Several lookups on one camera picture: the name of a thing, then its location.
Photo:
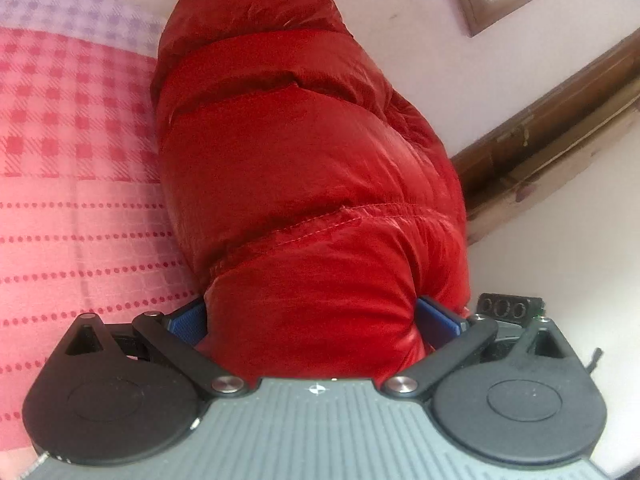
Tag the red puffer jacket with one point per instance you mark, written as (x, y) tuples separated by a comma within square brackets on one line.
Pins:
[(305, 175)]

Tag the pink checked bedsheet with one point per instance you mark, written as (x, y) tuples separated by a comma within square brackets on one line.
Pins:
[(75, 185)]

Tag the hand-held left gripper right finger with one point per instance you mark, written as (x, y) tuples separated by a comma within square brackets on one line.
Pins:
[(441, 321)]

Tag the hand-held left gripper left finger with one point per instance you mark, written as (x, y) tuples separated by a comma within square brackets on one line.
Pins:
[(187, 325)]

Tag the wooden door frame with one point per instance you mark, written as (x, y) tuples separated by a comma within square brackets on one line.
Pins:
[(550, 135)]

